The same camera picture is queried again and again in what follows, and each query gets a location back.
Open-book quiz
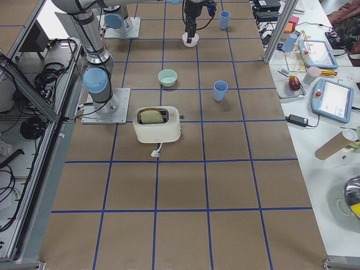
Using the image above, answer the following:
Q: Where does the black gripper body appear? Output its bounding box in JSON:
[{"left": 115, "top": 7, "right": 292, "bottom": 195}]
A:
[{"left": 184, "top": 0, "right": 217, "bottom": 19}]

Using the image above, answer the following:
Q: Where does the blue cup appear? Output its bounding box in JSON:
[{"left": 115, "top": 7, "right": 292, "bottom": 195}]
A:
[
  {"left": 281, "top": 33, "right": 298, "bottom": 52},
  {"left": 219, "top": 11, "right": 231, "bottom": 30},
  {"left": 213, "top": 80, "right": 228, "bottom": 102}
]

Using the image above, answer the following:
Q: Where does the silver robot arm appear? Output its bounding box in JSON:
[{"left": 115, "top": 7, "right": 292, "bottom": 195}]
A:
[
  {"left": 103, "top": 1, "right": 217, "bottom": 44},
  {"left": 52, "top": 1, "right": 136, "bottom": 124}
]

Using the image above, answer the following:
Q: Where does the pink bowl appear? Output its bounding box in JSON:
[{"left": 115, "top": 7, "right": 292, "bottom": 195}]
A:
[{"left": 182, "top": 32, "right": 199, "bottom": 47}]

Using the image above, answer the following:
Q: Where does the mint green bowl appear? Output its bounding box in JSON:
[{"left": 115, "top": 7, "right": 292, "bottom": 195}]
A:
[{"left": 157, "top": 69, "right": 178, "bottom": 87}]

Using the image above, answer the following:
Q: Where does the orange sticky note block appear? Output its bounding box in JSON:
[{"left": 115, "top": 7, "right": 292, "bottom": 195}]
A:
[{"left": 283, "top": 16, "right": 299, "bottom": 34}]

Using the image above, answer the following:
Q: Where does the blue cup on side table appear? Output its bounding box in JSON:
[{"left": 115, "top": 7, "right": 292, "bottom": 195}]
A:
[{"left": 281, "top": 33, "right": 298, "bottom": 52}]

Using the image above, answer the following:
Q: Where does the toast slice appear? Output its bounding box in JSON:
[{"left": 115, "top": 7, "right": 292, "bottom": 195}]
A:
[{"left": 139, "top": 110, "right": 164, "bottom": 124}]

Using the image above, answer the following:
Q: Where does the small remote control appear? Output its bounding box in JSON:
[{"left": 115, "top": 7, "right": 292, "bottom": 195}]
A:
[{"left": 277, "top": 67, "right": 290, "bottom": 77}]

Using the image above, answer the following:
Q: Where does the white toaster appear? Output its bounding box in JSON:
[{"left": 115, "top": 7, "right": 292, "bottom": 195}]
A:
[{"left": 133, "top": 106, "right": 181, "bottom": 143}]

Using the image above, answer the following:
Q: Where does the silver metal tray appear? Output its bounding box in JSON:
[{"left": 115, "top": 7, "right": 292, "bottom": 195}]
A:
[{"left": 274, "top": 80, "right": 307, "bottom": 100}]

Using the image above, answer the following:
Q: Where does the red apple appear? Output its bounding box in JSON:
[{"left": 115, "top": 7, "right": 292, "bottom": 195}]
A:
[{"left": 288, "top": 75, "right": 301, "bottom": 91}]

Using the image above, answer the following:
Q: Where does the far teach pendant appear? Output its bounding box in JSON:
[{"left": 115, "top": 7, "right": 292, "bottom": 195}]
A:
[{"left": 298, "top": 40, "right": 338, "bottom": 70}]

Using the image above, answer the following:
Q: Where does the teach pendant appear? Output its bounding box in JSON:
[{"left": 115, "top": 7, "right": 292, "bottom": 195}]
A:
[
  {"left": 310, "top": 79, "right": 354, "bottom": 123},
  {"left": 298, "top": 40, "right": 338, "bottom": 70}
]

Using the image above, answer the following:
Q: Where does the white cup pink lid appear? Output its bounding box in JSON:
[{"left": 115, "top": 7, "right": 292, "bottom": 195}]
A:
[{"left": 303, "top": 66, "right": 321, "bottom": 85}]

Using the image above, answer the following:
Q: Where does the white toaster power plug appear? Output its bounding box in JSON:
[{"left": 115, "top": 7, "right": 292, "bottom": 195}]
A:
[{"left": 151, "top": 143, "right": 163, "bottom": 158}]

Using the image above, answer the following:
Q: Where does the black power adapter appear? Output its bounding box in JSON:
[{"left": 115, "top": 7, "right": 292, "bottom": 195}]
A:
[{"left": 285, "top": 114, "right": 308, "bottom": 127}]

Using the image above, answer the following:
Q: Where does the gold cylinder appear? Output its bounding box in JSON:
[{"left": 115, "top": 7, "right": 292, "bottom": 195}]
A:
[{"left": 321, "top": 70, "right": 338, "bottom": 77}]

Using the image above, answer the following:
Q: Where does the near teach pendant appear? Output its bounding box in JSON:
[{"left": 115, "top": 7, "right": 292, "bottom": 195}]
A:
[{"left": 310, "top": 79, "right": 354, "bottom": 123}]

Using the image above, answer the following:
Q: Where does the cardboard tube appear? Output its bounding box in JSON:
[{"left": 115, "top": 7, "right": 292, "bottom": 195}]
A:
[{"left": 314, "top": 129, "right": 358, "bottom": 160}]

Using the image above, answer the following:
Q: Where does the steel mixing bowl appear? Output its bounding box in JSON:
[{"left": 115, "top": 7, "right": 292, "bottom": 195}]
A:
[{"left": 344, "top": 176, "right": 359, "bottom": 219}]

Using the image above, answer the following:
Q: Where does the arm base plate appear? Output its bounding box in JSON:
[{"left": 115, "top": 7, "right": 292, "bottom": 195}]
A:
[
  {"left": 81, "top": 88, "right": 131, "bottom": 124},
  {"left": 105, "top": 14, "right": 141, "bottom": 39}
]

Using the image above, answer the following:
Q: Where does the aluminium frame post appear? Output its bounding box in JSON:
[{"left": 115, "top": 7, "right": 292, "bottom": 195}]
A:
[{"left": 263, "top": 0, "right": 298, "bottom": 64}]

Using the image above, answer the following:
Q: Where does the gold wire rack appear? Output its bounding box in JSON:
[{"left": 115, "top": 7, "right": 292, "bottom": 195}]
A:
[{"left": 283, "top": 30, "right": 308, "bottom": 73}]

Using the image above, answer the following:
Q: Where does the black cable bundle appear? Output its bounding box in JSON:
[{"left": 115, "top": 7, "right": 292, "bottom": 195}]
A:
[{"left": 34, "top": 38, "right": 82, "bottom": 102}]

